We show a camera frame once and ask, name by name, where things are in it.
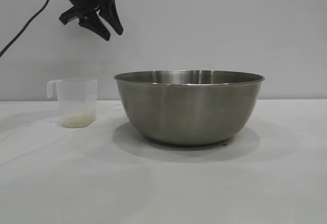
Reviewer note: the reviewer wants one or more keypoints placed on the translucent plastic measuring cup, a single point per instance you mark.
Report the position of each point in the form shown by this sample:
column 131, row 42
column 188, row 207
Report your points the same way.
column 76, row 94

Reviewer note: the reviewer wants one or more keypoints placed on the white rice grains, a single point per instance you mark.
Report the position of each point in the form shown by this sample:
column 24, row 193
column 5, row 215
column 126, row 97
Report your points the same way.
column 78, row 120

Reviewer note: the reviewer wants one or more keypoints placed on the stainless steel mixing bowl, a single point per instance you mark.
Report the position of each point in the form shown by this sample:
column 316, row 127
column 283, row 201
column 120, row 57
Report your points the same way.
column 189, row 109

